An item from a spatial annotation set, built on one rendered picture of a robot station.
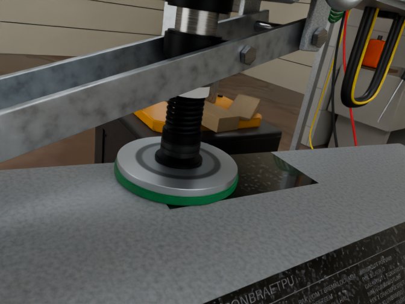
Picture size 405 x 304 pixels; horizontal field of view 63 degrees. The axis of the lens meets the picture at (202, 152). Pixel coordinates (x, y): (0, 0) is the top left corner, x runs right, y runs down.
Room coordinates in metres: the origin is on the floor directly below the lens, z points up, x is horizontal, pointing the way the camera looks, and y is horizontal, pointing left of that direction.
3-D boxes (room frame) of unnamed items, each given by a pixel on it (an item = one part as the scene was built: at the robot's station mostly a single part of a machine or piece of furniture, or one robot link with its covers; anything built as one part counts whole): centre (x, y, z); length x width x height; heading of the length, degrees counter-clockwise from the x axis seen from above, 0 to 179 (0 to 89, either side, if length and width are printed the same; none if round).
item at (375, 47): (3.57, -1.62, 1.00); 0.50 x 0.22 x 0.33; 131
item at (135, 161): (0.54, 0.04, 0.89); 0.21 x 0.21 x 0.01
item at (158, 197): (0.54, 0.04, 0.89); 0.22 x 0.22 x 0.04
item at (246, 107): (1.33, -0.14, 0.80); 0.20 x 0.10 x 0.05; 164
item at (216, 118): (1.14, 0.00, 0.81); 0.20 x 0.10 x 0.05; 43
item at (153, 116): (1.37, 0.10, 0.76); 0.49 x 0.49 x 0.05; 35
